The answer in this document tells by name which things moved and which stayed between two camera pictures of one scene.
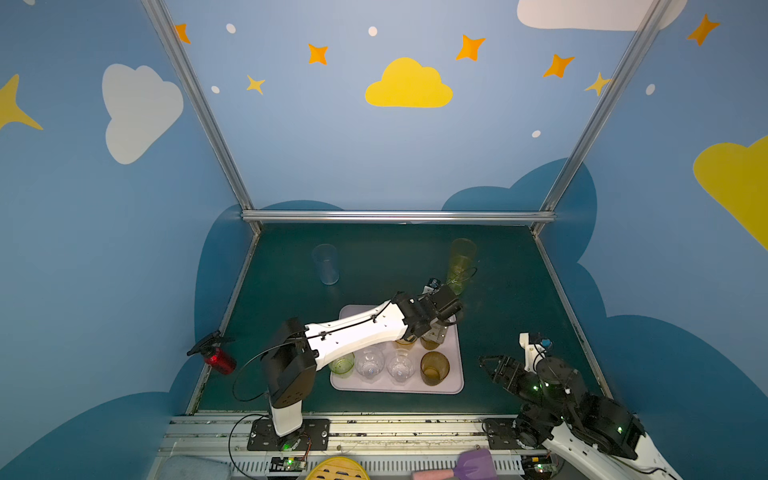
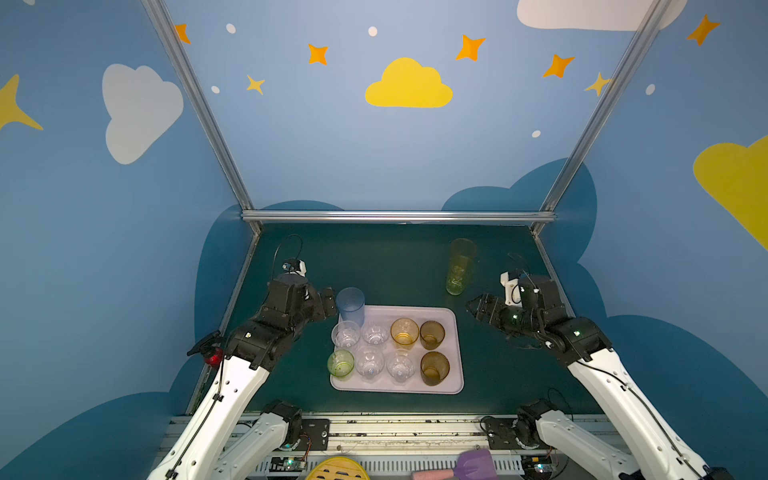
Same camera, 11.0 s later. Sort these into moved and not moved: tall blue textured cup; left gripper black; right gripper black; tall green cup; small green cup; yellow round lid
Moved: right gripper black; left gripper black; tall blue textured cup
Not moved: yellow round lid; small green cup; tall green cup
